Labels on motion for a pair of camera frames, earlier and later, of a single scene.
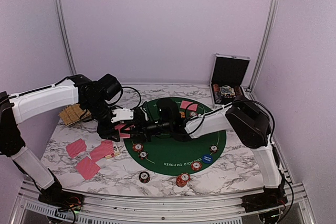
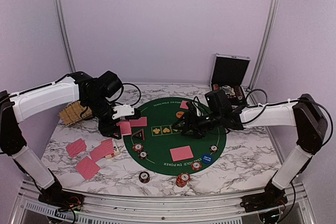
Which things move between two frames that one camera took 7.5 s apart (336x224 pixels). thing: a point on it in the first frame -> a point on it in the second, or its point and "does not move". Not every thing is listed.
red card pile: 76,147 does not move
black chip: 143,155 does not move
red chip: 196,166 does not move
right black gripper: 145,134 -> 187,118
